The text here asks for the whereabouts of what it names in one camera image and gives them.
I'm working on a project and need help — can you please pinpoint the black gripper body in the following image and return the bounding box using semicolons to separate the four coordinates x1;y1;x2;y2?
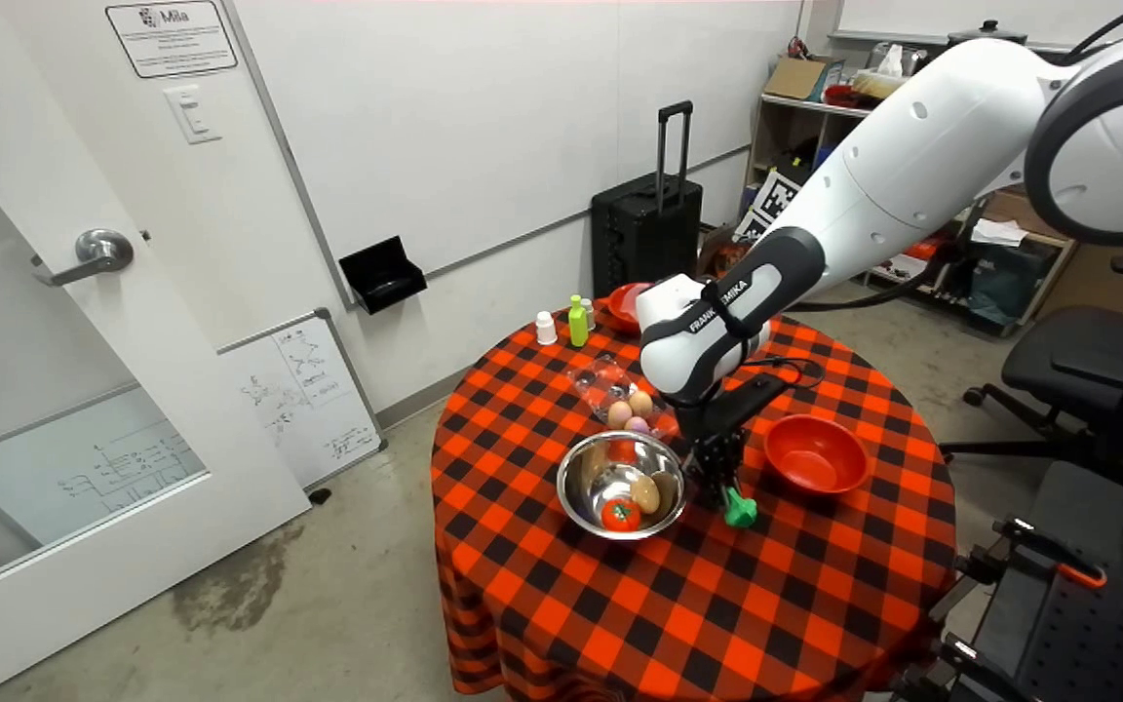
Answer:
678;376;783;455

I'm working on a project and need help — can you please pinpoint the green toy broccoli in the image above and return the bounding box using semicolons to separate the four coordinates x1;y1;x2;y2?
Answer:
721;489;761;529

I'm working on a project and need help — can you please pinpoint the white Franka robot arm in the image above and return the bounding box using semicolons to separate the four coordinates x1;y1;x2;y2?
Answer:
639;36;1123;482

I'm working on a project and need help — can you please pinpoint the steel mixing bowl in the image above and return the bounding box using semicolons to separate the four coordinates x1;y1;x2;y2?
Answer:
555;429;692;541

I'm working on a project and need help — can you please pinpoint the clear bowl of eggs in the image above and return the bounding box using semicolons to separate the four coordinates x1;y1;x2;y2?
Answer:
572;358;678;439

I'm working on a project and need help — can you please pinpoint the red bowl with plastic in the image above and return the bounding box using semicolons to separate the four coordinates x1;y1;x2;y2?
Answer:
604;280;648;337

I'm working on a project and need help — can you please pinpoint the red black plaid tablecloth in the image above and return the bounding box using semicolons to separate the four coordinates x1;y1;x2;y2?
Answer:
428;316;956;702

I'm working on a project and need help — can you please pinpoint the green squeeze bottle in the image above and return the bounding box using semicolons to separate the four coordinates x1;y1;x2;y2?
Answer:
565;296;592;346

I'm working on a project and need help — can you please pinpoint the small white bottle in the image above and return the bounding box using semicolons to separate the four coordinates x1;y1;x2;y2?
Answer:
533;312;559;346

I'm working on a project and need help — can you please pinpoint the black rolling suitcase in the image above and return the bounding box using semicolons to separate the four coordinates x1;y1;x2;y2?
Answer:
589;151;702;296

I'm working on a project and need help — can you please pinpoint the orange black clamp left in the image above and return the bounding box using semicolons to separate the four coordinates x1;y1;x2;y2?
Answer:
1004;516;1108;588

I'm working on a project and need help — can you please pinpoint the wooden shelf with clutter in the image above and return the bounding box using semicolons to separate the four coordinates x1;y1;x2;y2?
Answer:
724;39;1065;324

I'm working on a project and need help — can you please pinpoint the black perforated mounting board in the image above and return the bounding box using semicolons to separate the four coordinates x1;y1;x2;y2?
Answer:
965;462;1123;702

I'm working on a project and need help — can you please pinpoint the black office chair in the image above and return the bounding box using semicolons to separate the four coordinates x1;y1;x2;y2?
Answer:
945;257;1123;482

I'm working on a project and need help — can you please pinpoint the small whiteboard on floor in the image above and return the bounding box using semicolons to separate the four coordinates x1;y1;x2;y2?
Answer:
224;309;383;489

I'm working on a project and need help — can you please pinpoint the paper sign on door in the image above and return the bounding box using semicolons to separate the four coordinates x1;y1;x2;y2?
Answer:
107;0;238;78

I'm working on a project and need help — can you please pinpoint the black wall-mounted box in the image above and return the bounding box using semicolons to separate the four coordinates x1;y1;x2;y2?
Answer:
338;238;427;312

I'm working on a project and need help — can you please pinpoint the white door with handle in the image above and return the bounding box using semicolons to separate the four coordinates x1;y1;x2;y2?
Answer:
0;0;316;702

